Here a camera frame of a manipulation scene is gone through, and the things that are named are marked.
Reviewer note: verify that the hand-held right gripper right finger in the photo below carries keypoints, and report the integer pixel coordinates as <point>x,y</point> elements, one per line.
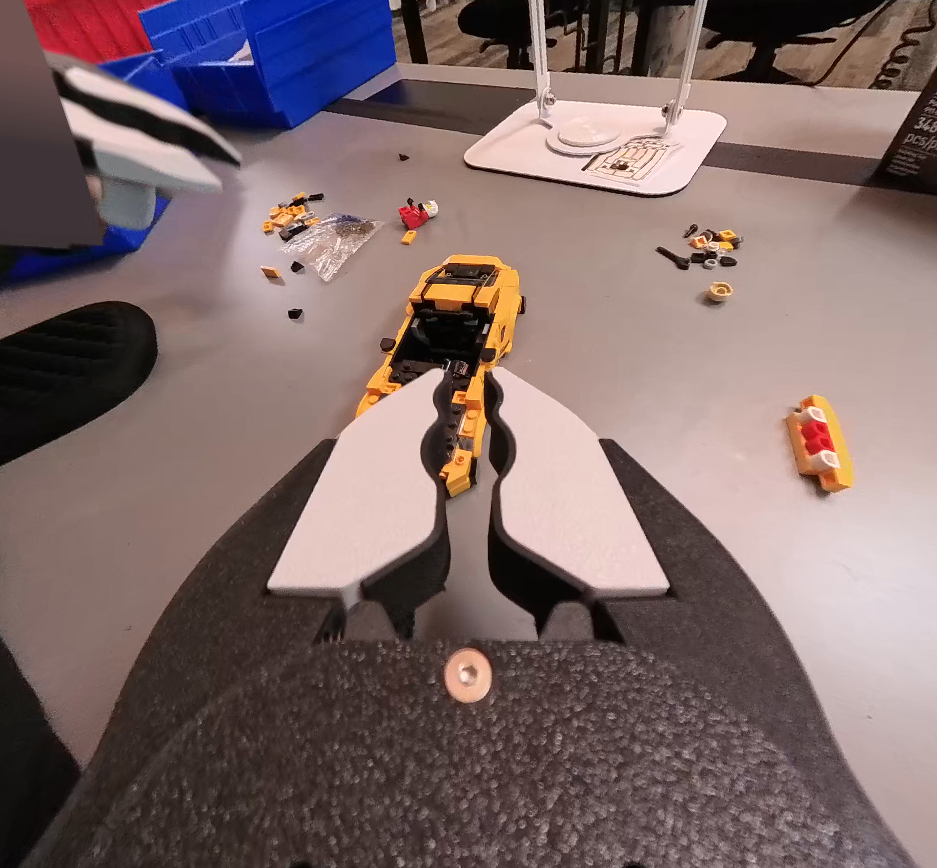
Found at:
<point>571,509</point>

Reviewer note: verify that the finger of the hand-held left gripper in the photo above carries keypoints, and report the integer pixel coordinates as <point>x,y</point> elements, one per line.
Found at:
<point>146,165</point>
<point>146,110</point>

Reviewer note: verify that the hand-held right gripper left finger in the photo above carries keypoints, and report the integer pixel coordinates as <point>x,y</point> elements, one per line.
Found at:
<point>366,502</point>

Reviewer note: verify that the yellow lego car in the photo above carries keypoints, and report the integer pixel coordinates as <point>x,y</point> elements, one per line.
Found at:
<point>446,293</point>

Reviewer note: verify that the yellow lego bumper assembly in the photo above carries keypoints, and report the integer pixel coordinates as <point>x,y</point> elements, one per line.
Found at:
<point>838,443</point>

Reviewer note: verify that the white book stand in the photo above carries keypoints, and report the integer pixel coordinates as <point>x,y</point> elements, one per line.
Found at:
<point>512,151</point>

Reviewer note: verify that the pile of small lego pieces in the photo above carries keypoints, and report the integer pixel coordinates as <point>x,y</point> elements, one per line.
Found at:
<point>725,235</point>
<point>289,213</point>

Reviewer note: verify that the flat yellow lego tile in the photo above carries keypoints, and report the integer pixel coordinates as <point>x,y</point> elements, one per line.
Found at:
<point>272,273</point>

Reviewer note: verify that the tan round lego piece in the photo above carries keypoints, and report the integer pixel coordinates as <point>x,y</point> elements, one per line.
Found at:
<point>720,293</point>

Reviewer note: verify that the black lego wrench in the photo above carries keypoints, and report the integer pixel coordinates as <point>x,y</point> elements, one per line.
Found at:
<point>670,255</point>

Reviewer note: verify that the lego set box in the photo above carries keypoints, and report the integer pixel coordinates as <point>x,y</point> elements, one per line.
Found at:
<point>915,143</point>

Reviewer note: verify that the small blue storage bin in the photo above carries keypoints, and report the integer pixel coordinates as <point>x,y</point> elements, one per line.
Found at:
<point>157,81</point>

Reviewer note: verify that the red storage bin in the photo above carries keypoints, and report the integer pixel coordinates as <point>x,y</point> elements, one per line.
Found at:
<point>110,4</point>

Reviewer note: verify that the large blue storage bin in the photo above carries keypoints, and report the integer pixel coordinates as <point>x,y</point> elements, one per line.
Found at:
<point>315,41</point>

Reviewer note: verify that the clear plastic bag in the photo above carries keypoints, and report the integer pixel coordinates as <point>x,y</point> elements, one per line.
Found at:
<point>329,246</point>

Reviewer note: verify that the sticker sheet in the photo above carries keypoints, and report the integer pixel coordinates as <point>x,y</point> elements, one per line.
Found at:
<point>637,154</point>

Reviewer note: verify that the black office chair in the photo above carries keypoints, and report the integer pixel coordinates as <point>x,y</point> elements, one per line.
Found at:
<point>498,26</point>
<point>768,12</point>

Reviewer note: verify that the person's dark clothing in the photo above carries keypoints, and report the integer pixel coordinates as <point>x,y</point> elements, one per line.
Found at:
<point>29,773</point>

